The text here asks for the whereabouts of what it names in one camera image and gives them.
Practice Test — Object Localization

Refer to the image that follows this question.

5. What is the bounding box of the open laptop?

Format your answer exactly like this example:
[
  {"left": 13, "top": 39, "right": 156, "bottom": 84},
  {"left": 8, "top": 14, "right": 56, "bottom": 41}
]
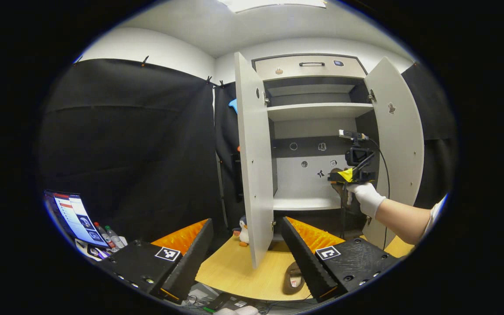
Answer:
[{"left": 44, "top": 189, "right": 109, "bottom": 250}]

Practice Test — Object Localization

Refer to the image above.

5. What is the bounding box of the penguin plush toy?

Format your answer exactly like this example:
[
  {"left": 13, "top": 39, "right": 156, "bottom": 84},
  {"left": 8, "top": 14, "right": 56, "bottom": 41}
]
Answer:
[{"left": 233, "top": 215, "right": 251, "bottom": 247}]

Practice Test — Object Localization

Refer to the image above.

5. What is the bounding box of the white cabinet door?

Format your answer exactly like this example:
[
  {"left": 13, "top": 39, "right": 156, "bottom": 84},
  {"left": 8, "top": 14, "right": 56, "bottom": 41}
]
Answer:
[
  {"left": 234, "top": 52, "right": 275, "bottom": 269},
  {"left": 361, "top": 57, "right": 425, "bottom": 250}
]

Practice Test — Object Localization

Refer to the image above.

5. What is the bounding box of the white rounded object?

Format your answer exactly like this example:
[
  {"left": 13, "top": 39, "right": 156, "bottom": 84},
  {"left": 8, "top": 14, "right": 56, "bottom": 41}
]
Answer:
[{"left": 214, "top": 305, "right": 259, "bottom": 315}]

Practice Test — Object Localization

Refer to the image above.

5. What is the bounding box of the black backdrop cloth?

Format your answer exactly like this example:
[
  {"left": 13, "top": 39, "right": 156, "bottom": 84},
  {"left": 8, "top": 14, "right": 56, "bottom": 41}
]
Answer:
[{"left": 38, "top": 57, "right": 458, "bottom": 245}]

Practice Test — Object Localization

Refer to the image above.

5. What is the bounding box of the long ceiling light panel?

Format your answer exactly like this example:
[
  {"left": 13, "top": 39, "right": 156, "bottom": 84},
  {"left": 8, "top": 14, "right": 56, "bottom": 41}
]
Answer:
[{"left": 217, "top": 0, "right": 328, "bottom": 13}]

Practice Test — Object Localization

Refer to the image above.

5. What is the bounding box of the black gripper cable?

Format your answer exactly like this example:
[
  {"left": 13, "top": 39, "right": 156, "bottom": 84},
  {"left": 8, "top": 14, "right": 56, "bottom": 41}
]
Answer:
[{"left": 366, "top": 138, "right": 391, "bottom": 251}]

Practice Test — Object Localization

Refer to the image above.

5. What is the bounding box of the person's white sleeve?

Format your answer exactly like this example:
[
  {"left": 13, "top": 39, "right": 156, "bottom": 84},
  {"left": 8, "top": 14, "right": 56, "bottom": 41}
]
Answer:
[{"left": 423, "top": 194, "right": 448, "bottom": 239}]

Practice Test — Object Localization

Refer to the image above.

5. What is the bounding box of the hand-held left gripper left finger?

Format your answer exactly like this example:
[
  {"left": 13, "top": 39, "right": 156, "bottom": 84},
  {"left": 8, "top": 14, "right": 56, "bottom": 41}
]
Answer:
[{"left": 97, "top": 218, "right": 214, "bottom": 305}]

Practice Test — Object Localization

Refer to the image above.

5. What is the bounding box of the brown fuzzy shoe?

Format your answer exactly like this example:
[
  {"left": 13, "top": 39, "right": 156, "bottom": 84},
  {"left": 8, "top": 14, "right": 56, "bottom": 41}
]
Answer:
[
  {"left": 282, "top": 261, "right": 306, "bottom": 295},
  {"left": 330, "top": 168, "right": 354, "bottom": 210}
]

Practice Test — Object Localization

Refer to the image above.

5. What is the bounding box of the white shoe cabinet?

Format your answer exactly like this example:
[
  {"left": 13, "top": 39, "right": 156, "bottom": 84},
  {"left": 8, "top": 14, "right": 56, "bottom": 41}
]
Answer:
[{"left": 252, "top": 53, "right": 377, "bottom": 239}]

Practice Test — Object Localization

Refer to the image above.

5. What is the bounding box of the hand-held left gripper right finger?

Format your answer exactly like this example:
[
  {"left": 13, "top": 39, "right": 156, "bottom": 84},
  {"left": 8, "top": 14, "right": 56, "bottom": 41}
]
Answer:
[{"left": 281, "top": 216, "right": 401, "bottom": 304}]

